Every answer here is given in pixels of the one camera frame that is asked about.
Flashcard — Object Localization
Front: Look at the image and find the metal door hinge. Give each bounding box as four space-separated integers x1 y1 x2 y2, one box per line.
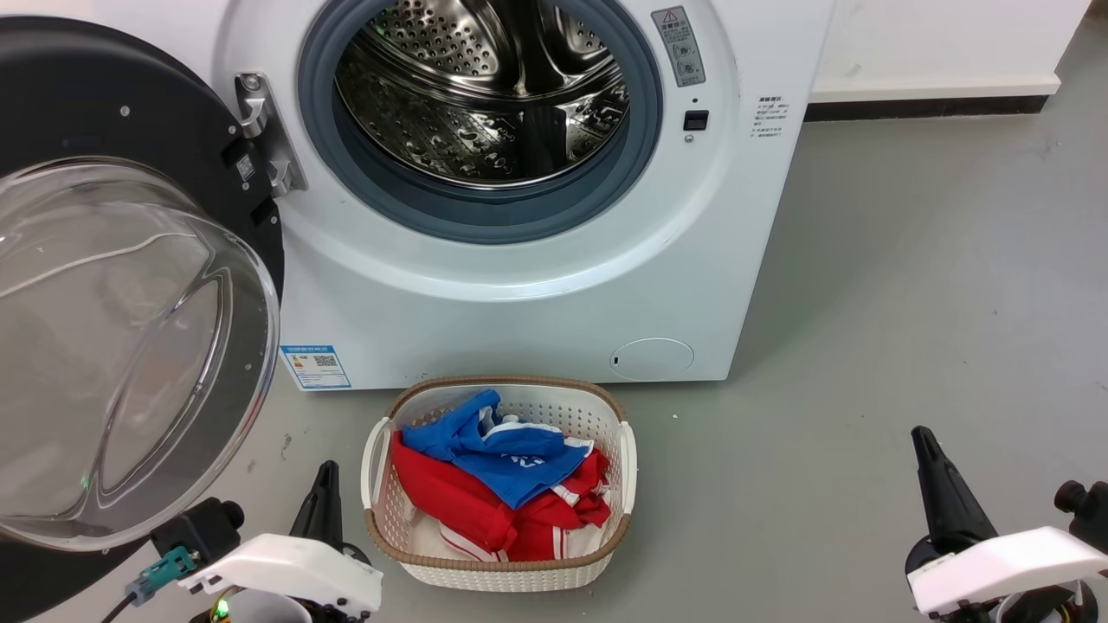
234 73 308 198

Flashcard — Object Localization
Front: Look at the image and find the round filter cover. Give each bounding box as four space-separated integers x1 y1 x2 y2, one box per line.
609 337 695 382

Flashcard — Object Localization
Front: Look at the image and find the black baseboard strip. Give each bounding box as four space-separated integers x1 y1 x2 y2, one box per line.
803 93 1050 123

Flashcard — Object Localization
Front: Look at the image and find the white perforated laundry basket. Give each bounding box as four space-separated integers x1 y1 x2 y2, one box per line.
360 375 639 593

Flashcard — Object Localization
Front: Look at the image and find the teal cable connector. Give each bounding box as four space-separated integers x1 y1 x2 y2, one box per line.
126 547 198 605

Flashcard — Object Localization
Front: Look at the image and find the blue garment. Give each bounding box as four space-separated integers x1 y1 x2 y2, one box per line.
401 389 595 510

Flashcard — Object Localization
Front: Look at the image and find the red garment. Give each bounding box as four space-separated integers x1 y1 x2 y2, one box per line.
391 430 612 562

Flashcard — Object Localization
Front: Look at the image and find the steel washing drum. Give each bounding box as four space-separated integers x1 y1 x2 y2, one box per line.
336 0 630 189

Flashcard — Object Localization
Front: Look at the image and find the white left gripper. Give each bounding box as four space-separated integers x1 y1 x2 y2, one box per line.
179 460 383 618

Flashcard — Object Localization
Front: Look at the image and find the washer door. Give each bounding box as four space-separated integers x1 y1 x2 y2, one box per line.
0 16 287 623

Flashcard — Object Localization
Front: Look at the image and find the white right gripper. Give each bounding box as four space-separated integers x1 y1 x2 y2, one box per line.
905 426 1108 617

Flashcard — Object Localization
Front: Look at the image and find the blue energy label sticker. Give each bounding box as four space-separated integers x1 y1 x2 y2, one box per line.
279 344 352 391

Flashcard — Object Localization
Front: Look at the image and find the grey warning sticker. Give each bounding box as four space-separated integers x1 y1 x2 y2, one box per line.
651 6 706 88

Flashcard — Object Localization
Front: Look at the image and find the white front-load washing machine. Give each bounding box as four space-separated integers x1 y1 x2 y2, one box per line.
195 0 836 392

